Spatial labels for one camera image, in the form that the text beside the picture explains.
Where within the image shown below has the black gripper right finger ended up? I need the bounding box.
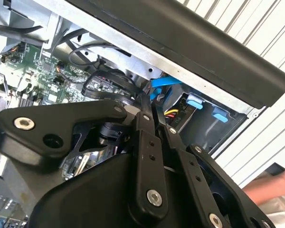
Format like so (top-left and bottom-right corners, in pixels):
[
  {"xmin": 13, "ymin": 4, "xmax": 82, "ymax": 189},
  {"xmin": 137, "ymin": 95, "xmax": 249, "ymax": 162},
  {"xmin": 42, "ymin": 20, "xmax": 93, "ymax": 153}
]
[{"xmin": 152, "ymin": 101, "xmax": 275, "ymax": 228}]

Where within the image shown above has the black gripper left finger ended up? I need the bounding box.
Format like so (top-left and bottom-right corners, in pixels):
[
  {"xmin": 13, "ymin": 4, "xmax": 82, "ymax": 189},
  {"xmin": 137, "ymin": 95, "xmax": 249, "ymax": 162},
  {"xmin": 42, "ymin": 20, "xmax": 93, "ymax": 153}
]
[{"xmin": 0, "ymin": 94, "xmax": 169, "ymax": 220}]

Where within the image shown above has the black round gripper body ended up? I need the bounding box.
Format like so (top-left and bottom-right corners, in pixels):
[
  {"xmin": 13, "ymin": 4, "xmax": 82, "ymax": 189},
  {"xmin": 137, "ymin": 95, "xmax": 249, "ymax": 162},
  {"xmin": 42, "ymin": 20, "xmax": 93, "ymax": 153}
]
[{"xmin": 28, "ymin": 153, "xmax": 204, "ymax": 228}]

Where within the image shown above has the yellow red power wire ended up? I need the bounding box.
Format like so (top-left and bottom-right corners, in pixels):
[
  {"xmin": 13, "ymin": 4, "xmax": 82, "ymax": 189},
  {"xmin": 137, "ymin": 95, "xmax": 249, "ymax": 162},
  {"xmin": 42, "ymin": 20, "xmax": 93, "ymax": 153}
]
[{"xmin": 163, "ymin": 108, "xmax": 179, "ymax": 124}]

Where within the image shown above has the blue data wire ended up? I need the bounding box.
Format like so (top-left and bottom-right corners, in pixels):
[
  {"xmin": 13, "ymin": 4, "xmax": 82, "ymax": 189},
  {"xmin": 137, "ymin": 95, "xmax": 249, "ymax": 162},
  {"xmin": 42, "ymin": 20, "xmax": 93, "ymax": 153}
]
[{"xmin": 149, "ymin": 77, "xmax": 182, "ymax": 102}]

